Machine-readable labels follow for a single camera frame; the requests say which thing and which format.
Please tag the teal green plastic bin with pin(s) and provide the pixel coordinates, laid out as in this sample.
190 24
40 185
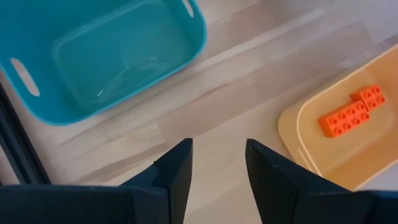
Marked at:
109 62

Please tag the black aluminium table frame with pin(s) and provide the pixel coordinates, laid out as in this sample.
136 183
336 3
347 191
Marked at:
21 149

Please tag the long orange toy block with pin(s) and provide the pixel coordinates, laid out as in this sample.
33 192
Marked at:
343 119

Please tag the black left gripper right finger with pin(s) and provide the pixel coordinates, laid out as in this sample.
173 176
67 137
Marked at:
280 186

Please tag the small orange toy block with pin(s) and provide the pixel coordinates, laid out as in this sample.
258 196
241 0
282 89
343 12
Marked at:
370 97

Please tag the yellow plastic bin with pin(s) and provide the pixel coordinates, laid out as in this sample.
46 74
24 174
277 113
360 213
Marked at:
342 161

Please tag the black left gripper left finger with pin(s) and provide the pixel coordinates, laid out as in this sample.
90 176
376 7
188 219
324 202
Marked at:
174 174

